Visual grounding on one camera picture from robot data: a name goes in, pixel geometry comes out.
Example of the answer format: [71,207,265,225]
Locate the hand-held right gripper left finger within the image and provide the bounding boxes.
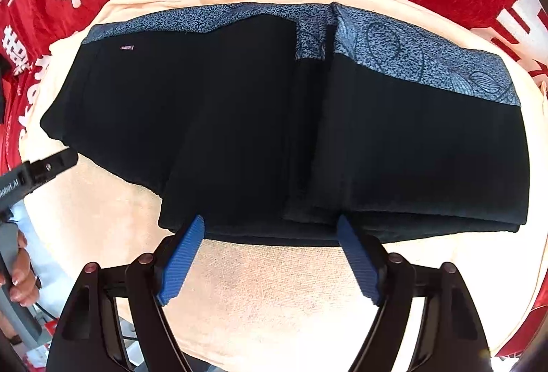
[45,215,206,372]

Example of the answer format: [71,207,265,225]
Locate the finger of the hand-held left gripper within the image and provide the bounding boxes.
[26,147,80,190]

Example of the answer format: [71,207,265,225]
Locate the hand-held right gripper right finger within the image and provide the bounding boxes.
[336,215,493,372]

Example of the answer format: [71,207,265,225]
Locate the black pants with blue stripe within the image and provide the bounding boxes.
[40,2,532,246]

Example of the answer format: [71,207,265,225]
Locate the person's left hand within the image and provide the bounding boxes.
[0,229,41,306]

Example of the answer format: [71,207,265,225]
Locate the black cloth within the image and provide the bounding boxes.
[0,57,11,114]

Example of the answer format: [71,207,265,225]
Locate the peach towel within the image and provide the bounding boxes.
[17,0,548,372]

